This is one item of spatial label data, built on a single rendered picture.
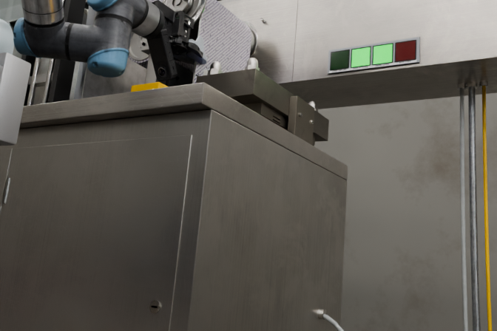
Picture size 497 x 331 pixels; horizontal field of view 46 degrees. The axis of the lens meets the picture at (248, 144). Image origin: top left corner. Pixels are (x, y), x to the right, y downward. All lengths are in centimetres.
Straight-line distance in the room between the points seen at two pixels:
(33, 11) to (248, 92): 46
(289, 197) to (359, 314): 184
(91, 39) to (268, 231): 51
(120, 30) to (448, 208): 211
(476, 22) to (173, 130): 83
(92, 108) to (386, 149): 215
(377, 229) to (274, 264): 187
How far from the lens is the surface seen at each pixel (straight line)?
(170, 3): 153
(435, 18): 158
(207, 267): 100
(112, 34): 119
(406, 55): 155
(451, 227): 295
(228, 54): 156
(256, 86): 127
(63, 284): 117
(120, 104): 112
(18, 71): 64
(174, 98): 103
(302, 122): 141
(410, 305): 297
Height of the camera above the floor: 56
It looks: 14 degrees up
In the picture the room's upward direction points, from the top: 5 degrees clockwise
